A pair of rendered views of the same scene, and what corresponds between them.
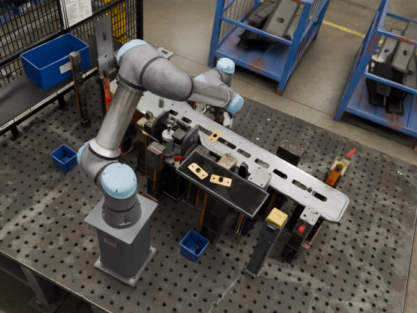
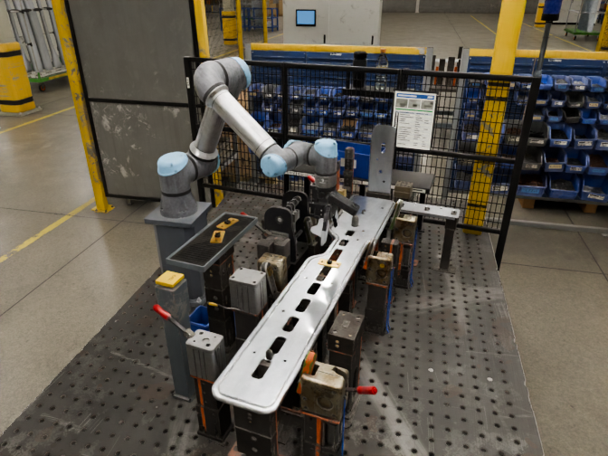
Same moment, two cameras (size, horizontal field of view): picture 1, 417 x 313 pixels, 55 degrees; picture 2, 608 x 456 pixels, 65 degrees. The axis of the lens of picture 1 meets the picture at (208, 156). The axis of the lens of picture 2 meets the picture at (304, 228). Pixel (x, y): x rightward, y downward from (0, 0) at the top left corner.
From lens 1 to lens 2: 198 cm
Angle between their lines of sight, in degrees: 67
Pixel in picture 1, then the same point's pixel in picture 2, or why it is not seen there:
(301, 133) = (494, 432)
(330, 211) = (232, 383)
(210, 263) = not seen: hidden behind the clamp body
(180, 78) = (204, 76)
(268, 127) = (468, 380)
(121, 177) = (170, 158)
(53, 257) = not seen: hidden behind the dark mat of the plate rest
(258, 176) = (246, 273)
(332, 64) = not seen: outside the picture
